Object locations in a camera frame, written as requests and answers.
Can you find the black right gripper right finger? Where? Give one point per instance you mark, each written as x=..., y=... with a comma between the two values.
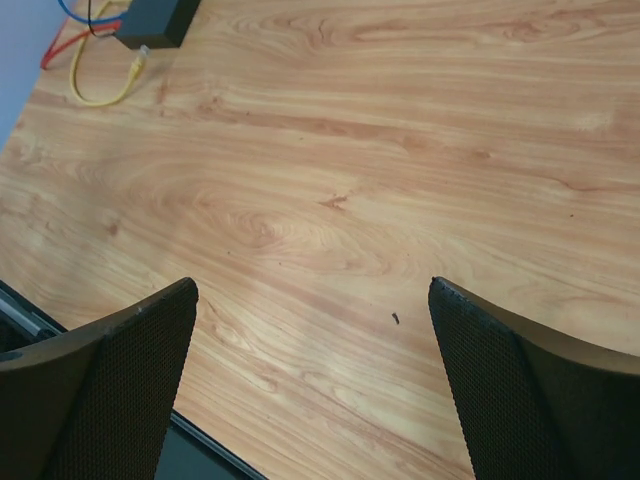
x=533, y=402

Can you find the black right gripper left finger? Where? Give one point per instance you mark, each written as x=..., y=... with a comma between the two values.
x=95, y=402

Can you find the black TP-Link network switch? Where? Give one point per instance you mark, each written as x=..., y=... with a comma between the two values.
x=156, y=24

